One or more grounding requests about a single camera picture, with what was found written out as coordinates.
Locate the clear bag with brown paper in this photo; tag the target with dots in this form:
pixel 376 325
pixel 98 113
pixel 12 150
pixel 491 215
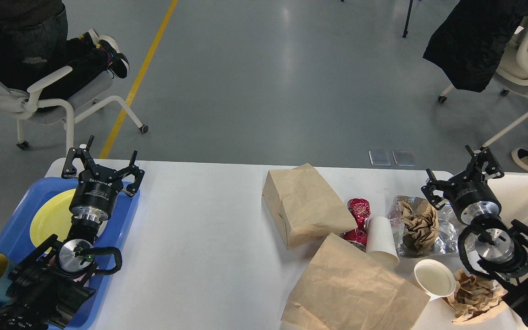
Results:
pixel 420 230

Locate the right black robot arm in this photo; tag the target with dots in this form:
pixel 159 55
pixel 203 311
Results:
pixel 487 247

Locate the yellow plastic plate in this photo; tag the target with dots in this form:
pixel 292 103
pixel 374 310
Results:
pixel 54 217

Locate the crumpled brown paper ball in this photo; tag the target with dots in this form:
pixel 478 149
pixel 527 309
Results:
pixel 475 299

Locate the lower brown paper bag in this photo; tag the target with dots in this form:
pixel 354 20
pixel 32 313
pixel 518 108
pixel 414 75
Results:
pixel 344 288

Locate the black stand leg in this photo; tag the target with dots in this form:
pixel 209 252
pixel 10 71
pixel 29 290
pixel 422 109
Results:
pixel 407 19

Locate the red crumpled snack wrapper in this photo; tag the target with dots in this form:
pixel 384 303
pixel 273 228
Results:
pixel 360 210

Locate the pale green plate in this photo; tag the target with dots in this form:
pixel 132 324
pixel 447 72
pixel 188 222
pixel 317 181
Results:
pixel 102 224

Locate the grey office chair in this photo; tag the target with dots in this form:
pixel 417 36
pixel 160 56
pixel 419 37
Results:
pixel 30 106

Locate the right floor plate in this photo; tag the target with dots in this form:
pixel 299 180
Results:
pixel 403 158

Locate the white paper cup upright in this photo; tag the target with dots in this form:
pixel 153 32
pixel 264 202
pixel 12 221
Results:
pixel 434 279

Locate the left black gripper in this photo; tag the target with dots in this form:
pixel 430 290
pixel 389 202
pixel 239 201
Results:
pixel 96 197

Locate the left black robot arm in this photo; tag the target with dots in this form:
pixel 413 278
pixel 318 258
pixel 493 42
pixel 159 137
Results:
pixel 49 285

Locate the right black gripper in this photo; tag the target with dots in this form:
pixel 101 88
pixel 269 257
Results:
pixel 471 197

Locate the black jacket on chair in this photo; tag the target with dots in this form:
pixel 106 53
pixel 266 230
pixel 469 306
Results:
pixel 469 44

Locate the floor plate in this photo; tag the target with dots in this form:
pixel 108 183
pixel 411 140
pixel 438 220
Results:
pixel 379 158
pixel 403 158

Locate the person in black clothes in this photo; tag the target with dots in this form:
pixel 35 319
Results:
pixel 34 43

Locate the upper brown paper bag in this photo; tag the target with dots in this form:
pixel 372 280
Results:
pixel 304 206

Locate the left floor plate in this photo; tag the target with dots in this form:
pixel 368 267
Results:
pixel 379 158

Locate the white paper cup lying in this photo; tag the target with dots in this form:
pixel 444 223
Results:
pixel 380 242

